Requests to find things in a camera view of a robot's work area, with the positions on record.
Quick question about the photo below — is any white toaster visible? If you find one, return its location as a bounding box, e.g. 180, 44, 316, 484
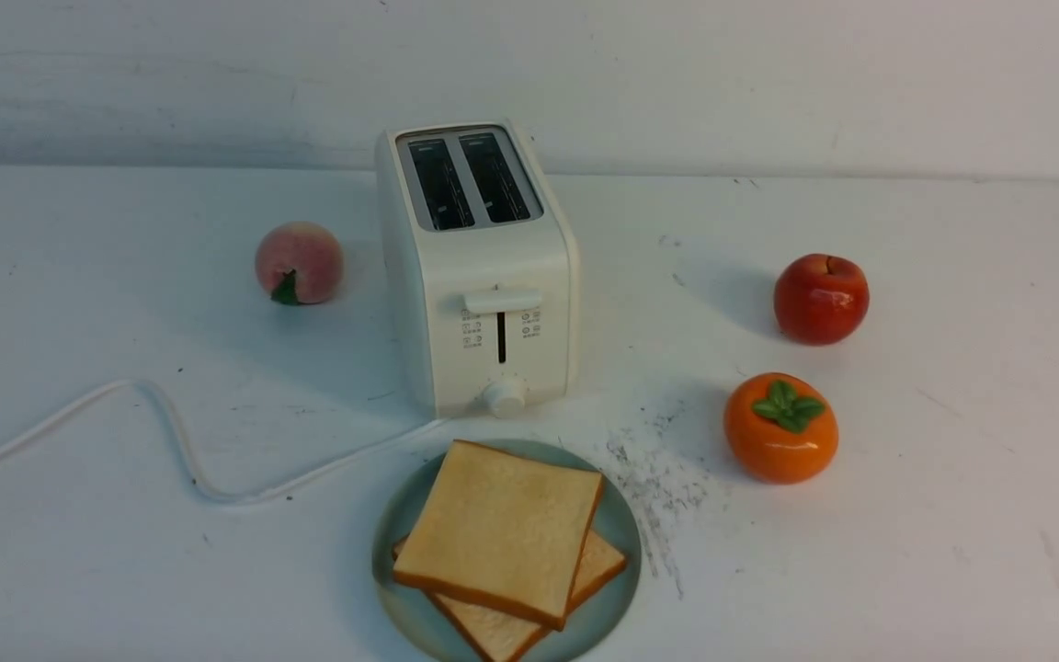
375, 119, 581, 419

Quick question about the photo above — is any pink peach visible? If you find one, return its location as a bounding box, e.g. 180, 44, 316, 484
254, 222, 346, 306

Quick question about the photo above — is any orange persimmon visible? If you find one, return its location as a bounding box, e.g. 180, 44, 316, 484
723, 372, 839, 485

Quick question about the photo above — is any red apple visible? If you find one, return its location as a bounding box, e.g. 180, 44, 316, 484
773, 253, 870, 345

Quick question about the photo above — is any white power cable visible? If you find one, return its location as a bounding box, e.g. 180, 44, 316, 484
0, 377, 448, 505

